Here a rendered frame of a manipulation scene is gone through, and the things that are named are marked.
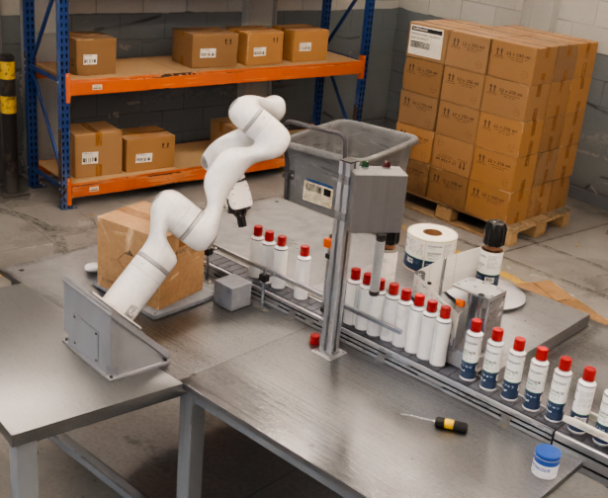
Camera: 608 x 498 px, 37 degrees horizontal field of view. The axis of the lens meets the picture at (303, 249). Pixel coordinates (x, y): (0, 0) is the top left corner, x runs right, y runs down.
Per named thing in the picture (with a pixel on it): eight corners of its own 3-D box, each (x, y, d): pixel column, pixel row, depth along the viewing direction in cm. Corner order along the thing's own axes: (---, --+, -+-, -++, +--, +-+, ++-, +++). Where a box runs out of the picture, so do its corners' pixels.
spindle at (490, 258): (500, 291, 345) (513, 221, 334) (488, 298, 339) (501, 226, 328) (480, 284, 351) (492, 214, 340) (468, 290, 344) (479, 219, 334)
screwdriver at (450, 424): (467, 429, 266) (469, 421, 265) (466, 435, 264) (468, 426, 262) (400, 414, 271) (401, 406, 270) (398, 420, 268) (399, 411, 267)
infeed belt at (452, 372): (567, 430, 268) (569, 419, 267) (554, 441, 262) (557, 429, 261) (199, 254, 368) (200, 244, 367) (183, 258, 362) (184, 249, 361)
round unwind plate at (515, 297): (540, 297, 347) (540, 294, 346) (497, 319, 325) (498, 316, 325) (472, 271, 365) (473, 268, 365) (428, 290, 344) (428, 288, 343)
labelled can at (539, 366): (542, 409, 271) (555, 349, 263) (533, 415, 267) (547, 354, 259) (527, 401, 274) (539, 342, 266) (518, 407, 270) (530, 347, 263)
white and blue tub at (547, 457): (560, 480, 247) (564, 458, 244) (535, 479, 246) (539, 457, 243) (552, 464, 253) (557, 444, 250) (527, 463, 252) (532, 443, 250)
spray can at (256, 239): (264, 277, 343) (268, 226, 335) (254, 281, 339) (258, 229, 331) (255, 272, 346) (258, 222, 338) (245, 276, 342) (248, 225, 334)
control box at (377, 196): (400, 233, 283) (408, 175, 276) (348, 233, 280) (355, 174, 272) (390, 221, 292) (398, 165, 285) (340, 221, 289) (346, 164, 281)
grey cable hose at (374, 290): (381, 294, 290) (389, 234, 282) (374, 297, 287) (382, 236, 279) (373, 291, 292) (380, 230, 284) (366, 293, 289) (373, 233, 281)
